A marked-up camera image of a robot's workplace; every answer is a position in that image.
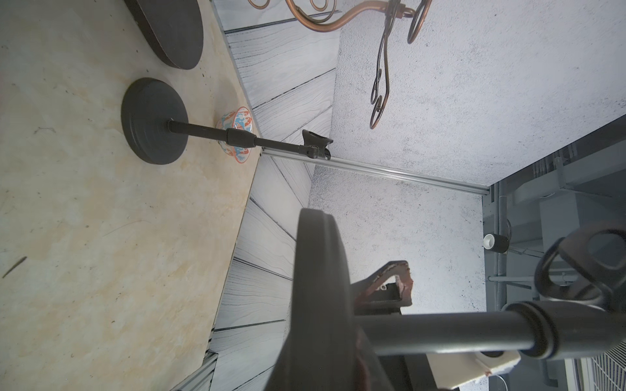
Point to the aluminium right corner post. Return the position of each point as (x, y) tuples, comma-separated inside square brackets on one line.
[(383, 172)]

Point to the aluminium front rail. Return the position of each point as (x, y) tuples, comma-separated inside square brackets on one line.
[(201, 379)]

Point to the spare black microphone pole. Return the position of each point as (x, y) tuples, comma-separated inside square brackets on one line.
[(581, 314)]

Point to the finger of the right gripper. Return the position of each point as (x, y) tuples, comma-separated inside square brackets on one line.
[(388, 287)]

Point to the black microphone stand pole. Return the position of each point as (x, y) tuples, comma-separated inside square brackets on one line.
[(314, 147)]

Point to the overhead black camera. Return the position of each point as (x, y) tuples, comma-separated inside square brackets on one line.
[(496, 243)]

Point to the dark oval stand base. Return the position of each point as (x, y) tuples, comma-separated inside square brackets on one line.
[(172, 28)]

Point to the red blue patterned bowl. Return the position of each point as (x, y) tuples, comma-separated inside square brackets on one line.
[(240, 119)]

